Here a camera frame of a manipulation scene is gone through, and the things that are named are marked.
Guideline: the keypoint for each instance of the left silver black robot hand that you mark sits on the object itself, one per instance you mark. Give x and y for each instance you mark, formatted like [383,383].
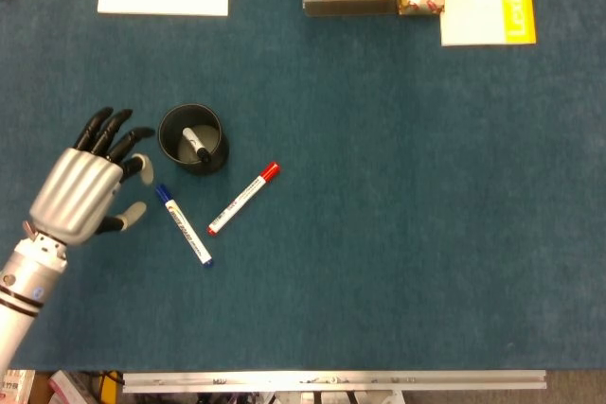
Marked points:
[76,191]

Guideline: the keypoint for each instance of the blue-capped white marker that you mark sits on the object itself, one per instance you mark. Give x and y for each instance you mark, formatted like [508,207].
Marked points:
[184,226]

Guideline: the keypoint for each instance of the black marker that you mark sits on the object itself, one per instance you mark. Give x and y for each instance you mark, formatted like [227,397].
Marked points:
[195,143]

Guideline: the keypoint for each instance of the black mesh pen cup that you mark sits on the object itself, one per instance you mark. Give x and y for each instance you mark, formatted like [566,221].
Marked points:
[213,166]

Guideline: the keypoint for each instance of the red-capped white marker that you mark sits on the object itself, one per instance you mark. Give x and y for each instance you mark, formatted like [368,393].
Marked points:
[241,200]

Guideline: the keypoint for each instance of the pink white package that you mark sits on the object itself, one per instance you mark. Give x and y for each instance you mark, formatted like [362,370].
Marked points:
[71,390]

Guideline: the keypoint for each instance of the yellow black tool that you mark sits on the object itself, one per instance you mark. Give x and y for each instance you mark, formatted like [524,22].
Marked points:
[111,387]

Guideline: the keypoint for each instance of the red white booklet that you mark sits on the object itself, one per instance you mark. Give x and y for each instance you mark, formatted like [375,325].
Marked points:
[16,390]

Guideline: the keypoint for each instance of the blue felt table mat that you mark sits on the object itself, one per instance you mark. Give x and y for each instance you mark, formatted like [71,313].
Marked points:
[379,186]

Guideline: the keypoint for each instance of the aluminium profile rail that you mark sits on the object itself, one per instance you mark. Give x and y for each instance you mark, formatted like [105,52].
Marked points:
[331,380]

